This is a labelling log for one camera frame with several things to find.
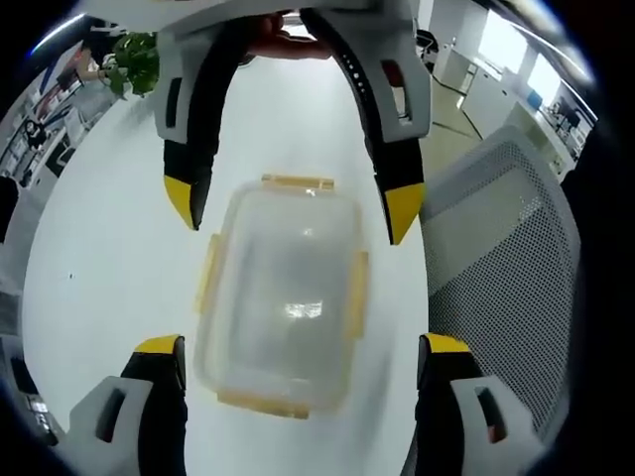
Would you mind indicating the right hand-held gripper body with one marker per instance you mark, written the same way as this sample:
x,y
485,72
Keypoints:
x,y
223,6

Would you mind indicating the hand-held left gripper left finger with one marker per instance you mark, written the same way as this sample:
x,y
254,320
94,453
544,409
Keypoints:
x,y
159,387

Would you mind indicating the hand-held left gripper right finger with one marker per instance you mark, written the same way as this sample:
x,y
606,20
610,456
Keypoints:
x,y
441,387

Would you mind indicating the clear container with plastic buckles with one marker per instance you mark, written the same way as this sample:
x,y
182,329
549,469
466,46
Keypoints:
x,y
278,297

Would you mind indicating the person's right hand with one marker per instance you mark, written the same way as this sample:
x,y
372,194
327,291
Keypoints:
x,y
288,47

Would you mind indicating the green potted plant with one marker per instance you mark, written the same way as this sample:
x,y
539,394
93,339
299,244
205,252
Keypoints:
x,y
139,54

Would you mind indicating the white cabinet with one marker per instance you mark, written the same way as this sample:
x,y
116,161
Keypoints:
x,y
464,69

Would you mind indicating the black office chair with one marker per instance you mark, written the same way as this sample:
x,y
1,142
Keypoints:
x,y
425,45

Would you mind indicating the white mesh office chair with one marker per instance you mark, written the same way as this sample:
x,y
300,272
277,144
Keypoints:
x,y
496,248

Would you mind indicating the blue screen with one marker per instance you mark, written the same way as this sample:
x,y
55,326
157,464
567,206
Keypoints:
x,y
534,99

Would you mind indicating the long ceiling light strip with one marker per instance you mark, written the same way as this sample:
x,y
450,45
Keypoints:
x,y
59,31

